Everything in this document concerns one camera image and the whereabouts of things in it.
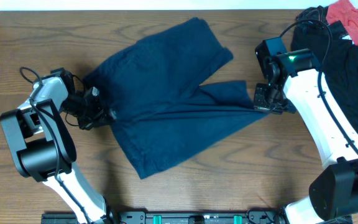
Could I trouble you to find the navy blue shorts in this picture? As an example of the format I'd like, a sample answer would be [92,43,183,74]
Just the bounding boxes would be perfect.
[84,17,264,179]

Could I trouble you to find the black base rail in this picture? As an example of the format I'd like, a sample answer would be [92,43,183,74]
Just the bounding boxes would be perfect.
[40,208,354,224]

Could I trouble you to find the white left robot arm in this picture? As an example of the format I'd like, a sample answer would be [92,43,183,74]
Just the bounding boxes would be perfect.
[0,68,119,224]

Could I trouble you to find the black garment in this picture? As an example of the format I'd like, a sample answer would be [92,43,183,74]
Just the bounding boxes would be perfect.
[291,6,358,134]

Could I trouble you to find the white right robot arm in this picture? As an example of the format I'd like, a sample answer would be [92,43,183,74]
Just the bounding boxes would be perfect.
[254,37,358,223]

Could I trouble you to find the red garment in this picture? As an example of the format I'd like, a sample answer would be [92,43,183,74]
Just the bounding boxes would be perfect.
[326,0,358,45]

